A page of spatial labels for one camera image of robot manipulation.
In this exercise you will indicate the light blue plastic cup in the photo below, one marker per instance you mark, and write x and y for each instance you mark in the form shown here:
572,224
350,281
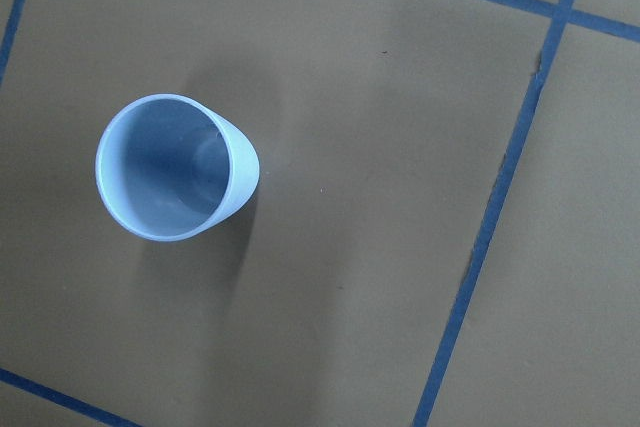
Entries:
167,168

